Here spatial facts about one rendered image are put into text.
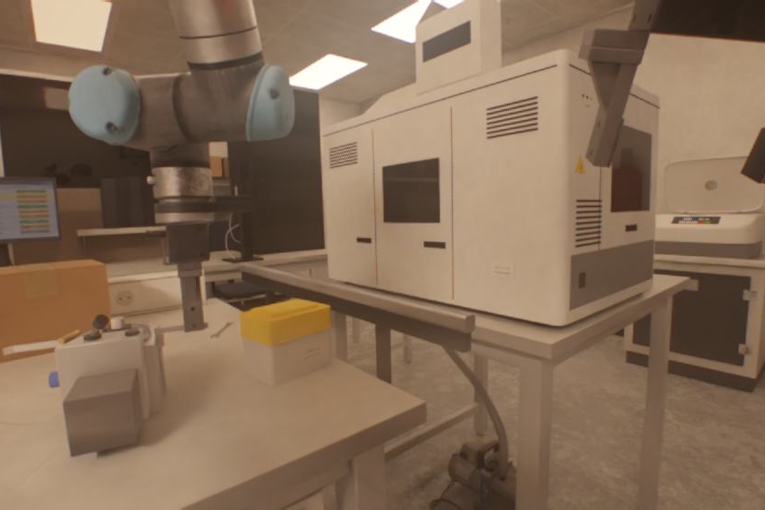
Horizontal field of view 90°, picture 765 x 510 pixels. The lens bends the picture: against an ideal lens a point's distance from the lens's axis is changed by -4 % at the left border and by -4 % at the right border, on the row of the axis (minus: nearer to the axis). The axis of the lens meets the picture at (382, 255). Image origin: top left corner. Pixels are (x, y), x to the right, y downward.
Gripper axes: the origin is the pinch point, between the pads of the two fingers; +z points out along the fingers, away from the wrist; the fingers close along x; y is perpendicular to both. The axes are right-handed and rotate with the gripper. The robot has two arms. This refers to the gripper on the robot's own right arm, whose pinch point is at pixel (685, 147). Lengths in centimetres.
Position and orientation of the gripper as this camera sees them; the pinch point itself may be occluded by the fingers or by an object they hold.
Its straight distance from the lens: 41.8
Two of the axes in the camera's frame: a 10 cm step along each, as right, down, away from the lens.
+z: -0.3, 8.6, 5.1
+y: -1.7, 5.0, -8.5
